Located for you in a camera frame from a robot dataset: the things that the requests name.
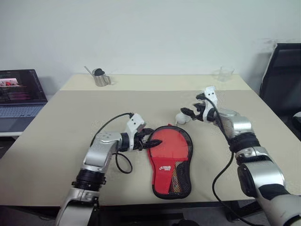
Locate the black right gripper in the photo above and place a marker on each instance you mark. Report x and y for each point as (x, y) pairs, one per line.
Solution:
(201, 110)

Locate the stainless steel pitcher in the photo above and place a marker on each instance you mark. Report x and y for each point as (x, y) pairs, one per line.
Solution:
(102, 80)

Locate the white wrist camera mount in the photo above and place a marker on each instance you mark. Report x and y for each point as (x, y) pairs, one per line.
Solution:
(210, 94)
(135, 121)

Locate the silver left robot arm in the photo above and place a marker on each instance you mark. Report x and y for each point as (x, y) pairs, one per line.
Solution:
(98, 150)

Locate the thin metal stick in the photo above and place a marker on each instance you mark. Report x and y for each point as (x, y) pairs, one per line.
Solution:
(89, 70)

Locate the black office chair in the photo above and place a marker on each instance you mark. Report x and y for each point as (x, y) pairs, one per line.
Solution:
(282, 80)

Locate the red table tennis paddle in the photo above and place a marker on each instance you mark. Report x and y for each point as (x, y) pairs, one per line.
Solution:
(170, 143)

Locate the white ball with yellow print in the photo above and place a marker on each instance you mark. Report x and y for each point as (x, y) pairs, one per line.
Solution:
(183, 118)

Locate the open grey laptop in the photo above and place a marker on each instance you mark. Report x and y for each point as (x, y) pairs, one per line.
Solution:
(18, 99)

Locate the clear glass cup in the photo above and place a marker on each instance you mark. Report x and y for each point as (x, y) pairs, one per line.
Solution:
(224, 75)

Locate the black object in pitcher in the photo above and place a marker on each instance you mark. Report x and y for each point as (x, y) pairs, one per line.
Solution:
(99, 71)

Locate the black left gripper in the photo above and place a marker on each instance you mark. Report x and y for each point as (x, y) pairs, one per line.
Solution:
(138, 142)

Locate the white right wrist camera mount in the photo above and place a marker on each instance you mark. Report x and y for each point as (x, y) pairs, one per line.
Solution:
(210, 94)

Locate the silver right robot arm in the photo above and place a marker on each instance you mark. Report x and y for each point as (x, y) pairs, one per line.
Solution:
(258, 169)

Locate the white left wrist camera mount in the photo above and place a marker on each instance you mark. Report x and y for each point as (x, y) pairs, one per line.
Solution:
(135, 121)

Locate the red black mesh paddle case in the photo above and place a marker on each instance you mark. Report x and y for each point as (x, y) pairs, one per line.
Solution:
(162, 179)

